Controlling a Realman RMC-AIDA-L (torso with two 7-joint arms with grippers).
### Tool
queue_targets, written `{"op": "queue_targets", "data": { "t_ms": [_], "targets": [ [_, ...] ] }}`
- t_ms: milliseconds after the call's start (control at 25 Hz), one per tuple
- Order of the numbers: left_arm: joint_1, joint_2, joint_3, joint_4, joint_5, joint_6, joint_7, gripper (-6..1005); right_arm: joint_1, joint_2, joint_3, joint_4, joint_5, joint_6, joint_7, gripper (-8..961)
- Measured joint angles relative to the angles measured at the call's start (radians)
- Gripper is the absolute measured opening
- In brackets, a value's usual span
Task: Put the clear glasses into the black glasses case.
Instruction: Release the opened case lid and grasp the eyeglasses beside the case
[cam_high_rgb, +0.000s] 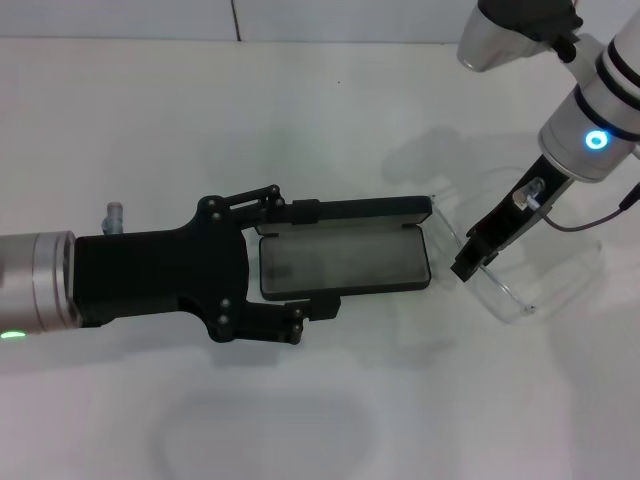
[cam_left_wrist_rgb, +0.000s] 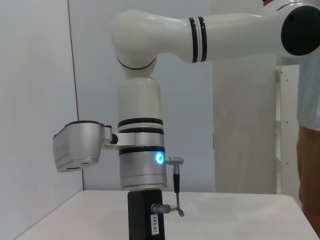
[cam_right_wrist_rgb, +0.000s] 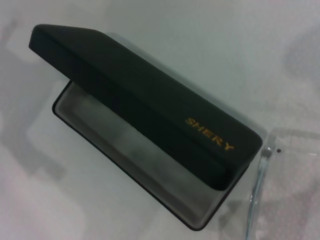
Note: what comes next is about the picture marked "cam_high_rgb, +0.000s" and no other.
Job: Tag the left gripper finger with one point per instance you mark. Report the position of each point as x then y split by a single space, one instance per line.
325 308
305 211

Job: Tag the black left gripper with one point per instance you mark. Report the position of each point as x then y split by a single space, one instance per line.
150 275

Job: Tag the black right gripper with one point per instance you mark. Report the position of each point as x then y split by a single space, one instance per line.
505 220

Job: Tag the black glasses case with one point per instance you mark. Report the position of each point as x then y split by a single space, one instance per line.
350 210

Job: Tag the clear white glasses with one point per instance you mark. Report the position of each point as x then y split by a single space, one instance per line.
502 302

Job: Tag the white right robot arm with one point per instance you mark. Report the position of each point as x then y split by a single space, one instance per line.
590 110

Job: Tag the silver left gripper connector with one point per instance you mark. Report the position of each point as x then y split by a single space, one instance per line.
114 215

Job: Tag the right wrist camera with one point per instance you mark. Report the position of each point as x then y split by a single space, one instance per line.
485 45

